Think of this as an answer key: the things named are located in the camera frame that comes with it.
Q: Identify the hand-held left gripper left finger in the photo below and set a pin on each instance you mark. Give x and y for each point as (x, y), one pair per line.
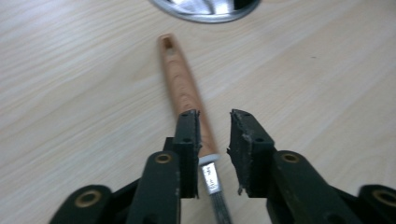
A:
(174, 174)

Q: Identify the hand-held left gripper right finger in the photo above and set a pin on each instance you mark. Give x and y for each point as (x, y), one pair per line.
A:
(264, 168)

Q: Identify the round metal bowl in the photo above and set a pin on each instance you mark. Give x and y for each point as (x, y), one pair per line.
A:
(207, 9)

